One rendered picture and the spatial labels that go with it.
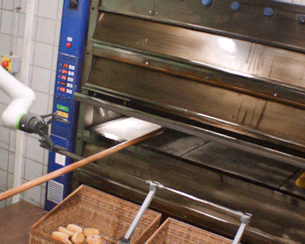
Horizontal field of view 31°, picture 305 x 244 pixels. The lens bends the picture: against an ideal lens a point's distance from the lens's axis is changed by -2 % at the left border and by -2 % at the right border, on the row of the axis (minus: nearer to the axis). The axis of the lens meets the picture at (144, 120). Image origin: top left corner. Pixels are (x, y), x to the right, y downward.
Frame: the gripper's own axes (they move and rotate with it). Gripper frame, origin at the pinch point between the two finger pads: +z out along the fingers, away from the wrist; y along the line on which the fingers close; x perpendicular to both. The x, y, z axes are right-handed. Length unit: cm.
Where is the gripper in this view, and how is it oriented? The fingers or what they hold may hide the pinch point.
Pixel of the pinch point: (65, 136)
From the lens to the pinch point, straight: 273.9
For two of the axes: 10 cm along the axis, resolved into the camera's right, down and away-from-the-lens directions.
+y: -1.3, 9.5, 2.7
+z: 8.6, 2.5, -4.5
